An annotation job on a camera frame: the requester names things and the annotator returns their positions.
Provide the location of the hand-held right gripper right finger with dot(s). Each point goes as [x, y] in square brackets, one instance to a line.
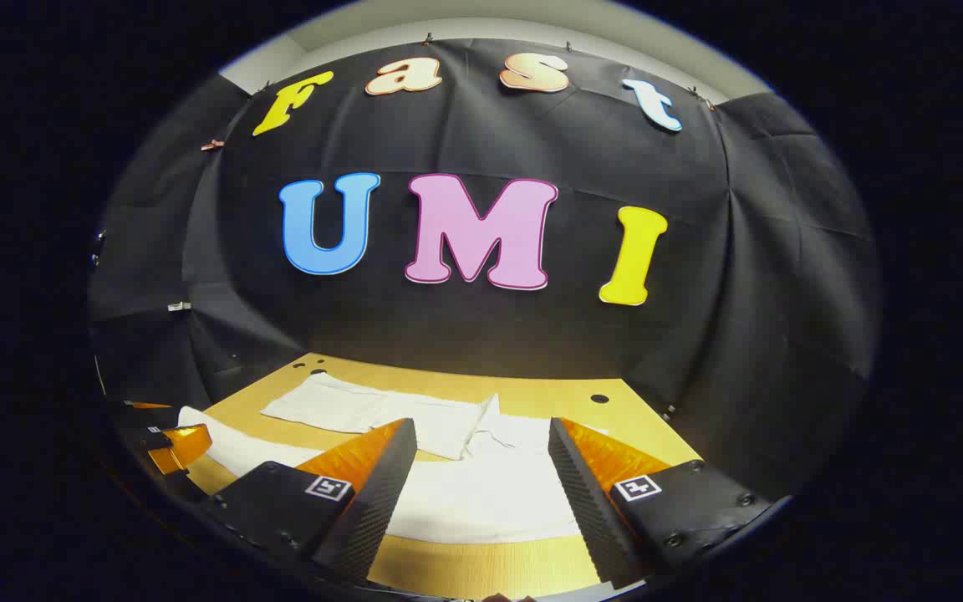
[582, 502]

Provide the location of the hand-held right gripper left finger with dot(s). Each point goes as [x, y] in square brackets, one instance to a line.
[385, 493]

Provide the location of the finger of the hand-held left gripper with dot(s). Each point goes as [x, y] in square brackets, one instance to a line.
[185, 443]

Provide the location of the small orange clip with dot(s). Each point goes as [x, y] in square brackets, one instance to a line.
[701, 100]
[212, 145]

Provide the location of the white jeans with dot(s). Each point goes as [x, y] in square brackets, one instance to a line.
[481, 493]

